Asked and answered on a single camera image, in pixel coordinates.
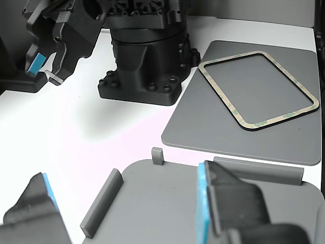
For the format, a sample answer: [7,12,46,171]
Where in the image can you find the black stand with foot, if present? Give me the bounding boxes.
[0,34,49,94]

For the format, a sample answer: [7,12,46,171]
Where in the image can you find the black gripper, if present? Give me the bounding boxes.
[25,0,108,86]

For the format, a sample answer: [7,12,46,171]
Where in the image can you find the black camera board housing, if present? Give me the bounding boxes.
[21,0,56,34]

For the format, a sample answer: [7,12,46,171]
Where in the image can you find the grey holder plate with ridges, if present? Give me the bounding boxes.
[79,146,325,244]

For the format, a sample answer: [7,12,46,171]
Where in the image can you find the flat grey tray plate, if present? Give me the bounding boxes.
[161,40,321,167]

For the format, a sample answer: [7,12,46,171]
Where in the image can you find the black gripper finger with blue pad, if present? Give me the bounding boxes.
[0,172,73,244]
[194,160,312,244]

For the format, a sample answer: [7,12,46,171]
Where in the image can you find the rectangular frame with tan liner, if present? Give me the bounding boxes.
[198,50,320,132]

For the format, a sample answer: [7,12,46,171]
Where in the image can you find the black vertical post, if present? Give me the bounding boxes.
[314,0,325,82]

